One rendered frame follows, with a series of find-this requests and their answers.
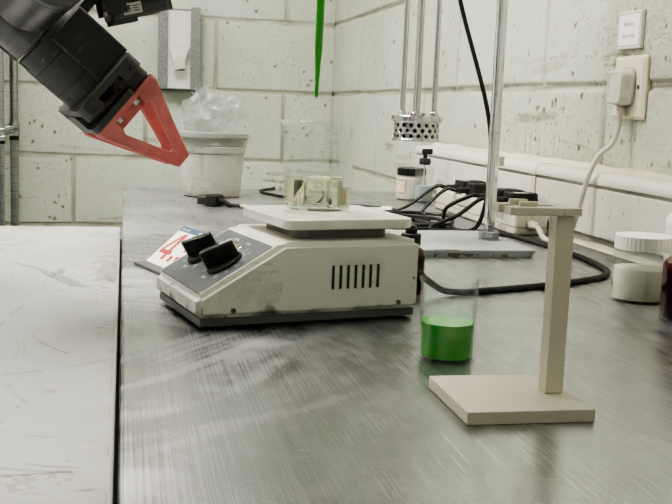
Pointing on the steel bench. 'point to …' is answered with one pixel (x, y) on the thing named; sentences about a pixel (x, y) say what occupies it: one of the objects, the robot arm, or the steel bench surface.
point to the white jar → (405, 183)
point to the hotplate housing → (306, 279)
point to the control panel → (192, 275)
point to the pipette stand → (555, 281)
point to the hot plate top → (360, 219)
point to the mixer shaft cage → (426, 131)
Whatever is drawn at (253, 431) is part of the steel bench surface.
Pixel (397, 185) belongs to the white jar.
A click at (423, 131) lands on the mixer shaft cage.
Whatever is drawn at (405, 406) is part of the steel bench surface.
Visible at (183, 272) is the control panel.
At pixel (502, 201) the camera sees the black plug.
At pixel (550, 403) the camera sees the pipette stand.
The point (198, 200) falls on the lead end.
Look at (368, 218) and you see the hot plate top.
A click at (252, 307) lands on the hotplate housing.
